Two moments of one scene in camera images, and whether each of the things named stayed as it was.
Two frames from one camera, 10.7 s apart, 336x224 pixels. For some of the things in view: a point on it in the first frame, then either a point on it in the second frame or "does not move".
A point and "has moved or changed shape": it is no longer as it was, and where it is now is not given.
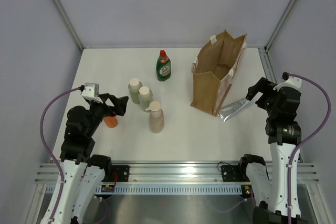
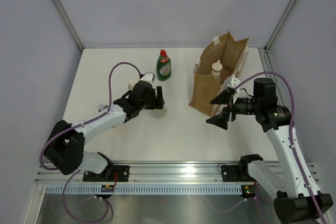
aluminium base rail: [172, 172] does not move
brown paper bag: [212, 71] does not move
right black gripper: [264, 86] -> [221, 120]
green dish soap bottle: [164, 66] does not move
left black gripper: [118, 108] -> [157, 102]
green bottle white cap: [145, 96] has moved or changed shape
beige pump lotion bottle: [156, 117] -> [216, 71]
